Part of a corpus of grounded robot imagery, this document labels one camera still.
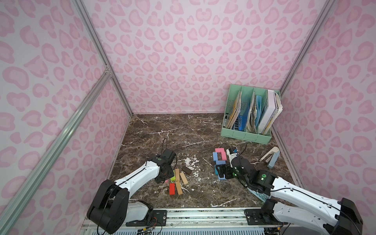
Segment teal block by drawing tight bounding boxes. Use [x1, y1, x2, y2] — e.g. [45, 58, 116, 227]
[214, 164, 219, 175]

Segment pink block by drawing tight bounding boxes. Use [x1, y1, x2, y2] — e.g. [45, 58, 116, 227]
[215, 148, 225, 153]
[221, 151, 227, 161]

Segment pink block top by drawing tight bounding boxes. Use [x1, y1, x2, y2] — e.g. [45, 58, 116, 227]
[215, 148, 225, 153]

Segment dark brown block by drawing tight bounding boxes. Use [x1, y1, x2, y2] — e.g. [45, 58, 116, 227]
[182, 166, 193, 175]

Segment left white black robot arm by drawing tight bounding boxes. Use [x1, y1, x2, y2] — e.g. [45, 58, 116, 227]
[86, 149, 176, 235]

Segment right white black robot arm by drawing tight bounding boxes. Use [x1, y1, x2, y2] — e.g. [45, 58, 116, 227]
[215, 155, 363, 235]

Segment wooden block upright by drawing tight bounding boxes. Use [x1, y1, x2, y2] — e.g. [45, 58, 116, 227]
[174, 168, 180, 182]

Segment wooden block tilted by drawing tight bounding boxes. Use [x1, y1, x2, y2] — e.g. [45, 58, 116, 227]
[180, 172, 189, 185]

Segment red block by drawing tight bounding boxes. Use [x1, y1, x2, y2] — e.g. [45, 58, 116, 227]
[169, 183, 176, 195]

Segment wooden block bottom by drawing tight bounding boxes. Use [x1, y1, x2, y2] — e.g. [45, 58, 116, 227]
[175, 181, 183, 195]

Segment light blue calculator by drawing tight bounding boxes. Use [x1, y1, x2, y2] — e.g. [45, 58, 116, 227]
[248, 189, 271, 202]

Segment beige blue stapler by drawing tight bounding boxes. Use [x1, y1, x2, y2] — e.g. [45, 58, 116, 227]
[259, 147, 281, 169]

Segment green desktop file organizer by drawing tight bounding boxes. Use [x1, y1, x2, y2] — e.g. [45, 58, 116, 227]
[221, 84, 283, 145]

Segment blue mesh folder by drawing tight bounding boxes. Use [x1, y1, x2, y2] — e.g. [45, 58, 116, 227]
[238, 102, 250, 131]

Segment white binder folder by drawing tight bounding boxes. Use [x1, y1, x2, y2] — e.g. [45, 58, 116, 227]
[258, 90, 278, 135]

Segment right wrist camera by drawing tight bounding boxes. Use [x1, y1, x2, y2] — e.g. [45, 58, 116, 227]
[226, 147, 238, 165]

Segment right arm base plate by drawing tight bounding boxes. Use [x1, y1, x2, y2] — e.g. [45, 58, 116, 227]
[244, 209, 278, 226]

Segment aluminium mounting rail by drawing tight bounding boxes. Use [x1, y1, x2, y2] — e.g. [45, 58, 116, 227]
[79, 205, 333, 230]

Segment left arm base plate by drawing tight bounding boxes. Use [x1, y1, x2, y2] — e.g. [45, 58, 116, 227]
[125, 210, 167, 227]

